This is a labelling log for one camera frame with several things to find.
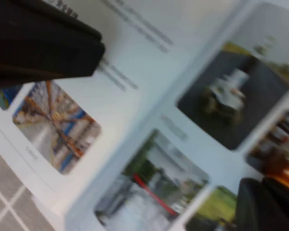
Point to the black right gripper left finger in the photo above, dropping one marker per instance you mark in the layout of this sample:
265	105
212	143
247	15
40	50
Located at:
250	207

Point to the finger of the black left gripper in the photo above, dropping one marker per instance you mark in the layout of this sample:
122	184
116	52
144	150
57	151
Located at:
82	26
38	48

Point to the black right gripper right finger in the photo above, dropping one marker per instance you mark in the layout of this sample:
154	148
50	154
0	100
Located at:
281	207

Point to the white product catalogue book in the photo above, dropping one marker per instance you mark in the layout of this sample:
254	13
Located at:
159	108

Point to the grey white-grid tablecloth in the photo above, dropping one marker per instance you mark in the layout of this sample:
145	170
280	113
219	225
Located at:
7	192

